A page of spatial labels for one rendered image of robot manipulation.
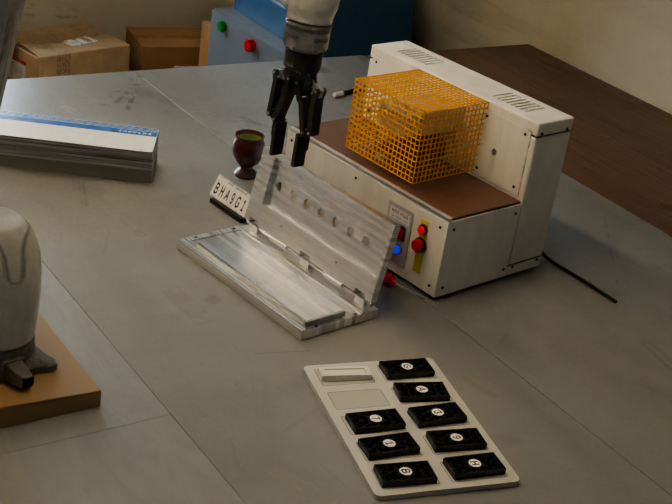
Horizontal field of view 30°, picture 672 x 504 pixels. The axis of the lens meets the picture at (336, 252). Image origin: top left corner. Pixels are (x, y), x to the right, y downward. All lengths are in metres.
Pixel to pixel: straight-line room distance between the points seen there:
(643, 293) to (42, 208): 1.39
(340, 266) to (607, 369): 0.59
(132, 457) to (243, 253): 0.76
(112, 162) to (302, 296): 0.71
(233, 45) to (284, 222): 2.38
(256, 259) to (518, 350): 0.60
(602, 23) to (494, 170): 1.71
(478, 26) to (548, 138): 2.22
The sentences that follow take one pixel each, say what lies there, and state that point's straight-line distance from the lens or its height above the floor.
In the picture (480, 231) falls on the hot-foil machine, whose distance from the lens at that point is 2.73.
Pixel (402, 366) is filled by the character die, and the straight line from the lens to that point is 2.42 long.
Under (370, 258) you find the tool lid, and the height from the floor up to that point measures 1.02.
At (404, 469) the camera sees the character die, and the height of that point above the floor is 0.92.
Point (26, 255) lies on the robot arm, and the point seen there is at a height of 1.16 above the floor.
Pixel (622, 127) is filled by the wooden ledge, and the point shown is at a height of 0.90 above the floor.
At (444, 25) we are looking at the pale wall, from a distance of 5.13.
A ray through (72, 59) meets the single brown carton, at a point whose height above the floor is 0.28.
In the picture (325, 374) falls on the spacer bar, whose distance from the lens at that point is 2.36.
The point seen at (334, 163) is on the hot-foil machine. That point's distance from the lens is 2.88.
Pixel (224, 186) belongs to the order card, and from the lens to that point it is 3.01.
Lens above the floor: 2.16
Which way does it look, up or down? 26 degrees down
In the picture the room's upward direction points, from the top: 9 degrees clockwise
